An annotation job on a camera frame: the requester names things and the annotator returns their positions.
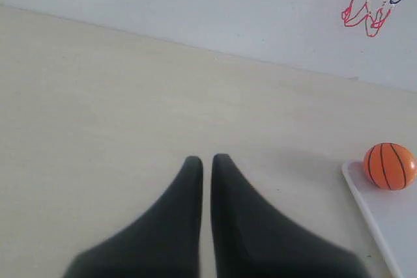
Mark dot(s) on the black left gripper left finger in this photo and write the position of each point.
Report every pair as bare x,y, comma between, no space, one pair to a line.
163,242

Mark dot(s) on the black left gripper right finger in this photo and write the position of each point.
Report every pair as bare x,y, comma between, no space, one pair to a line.
253,239

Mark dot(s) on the small orange basketball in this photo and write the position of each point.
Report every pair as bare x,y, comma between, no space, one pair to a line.
390,166

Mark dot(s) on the white plastic tray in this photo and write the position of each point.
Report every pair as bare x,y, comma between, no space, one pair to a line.
390,216

